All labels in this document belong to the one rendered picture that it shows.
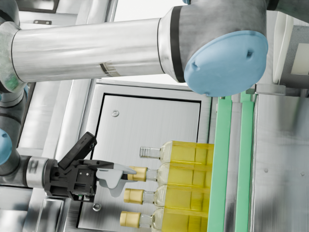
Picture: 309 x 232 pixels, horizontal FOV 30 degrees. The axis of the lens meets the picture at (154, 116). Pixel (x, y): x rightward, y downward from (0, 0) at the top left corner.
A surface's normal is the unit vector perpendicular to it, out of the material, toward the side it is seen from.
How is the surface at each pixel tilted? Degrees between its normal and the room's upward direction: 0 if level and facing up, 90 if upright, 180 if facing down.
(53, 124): 90
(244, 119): 90
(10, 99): 114
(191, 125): 90
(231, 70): 100
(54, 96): 90
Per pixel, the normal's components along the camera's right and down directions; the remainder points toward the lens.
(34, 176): -0.13, 0.20
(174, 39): -0.25, -0.02
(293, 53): -0.13, 0.85
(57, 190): -0.05, -0.47
